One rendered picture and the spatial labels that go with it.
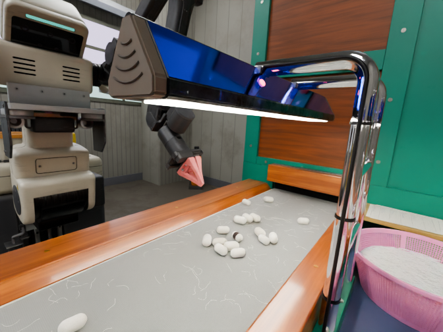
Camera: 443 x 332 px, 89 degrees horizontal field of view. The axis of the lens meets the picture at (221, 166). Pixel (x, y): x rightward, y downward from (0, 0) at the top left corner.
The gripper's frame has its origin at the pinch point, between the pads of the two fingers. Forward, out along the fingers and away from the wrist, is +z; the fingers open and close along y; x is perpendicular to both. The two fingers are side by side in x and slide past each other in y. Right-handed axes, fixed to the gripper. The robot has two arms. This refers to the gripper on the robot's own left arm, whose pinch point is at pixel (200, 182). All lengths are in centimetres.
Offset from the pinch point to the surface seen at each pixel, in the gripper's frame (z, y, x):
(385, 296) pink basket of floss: 41.6, 6.4, -17.5
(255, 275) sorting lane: 24.8, -8.3, -6.3
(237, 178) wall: -60, 226, 140
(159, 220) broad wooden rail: 2.4, -9.9, 10.1
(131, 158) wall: -183, 144, 227
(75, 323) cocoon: 14.8, -34.5, 0.2
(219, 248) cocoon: 16.8, -8.0, -1.4
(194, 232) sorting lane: 9.8, -4.6, 7.0
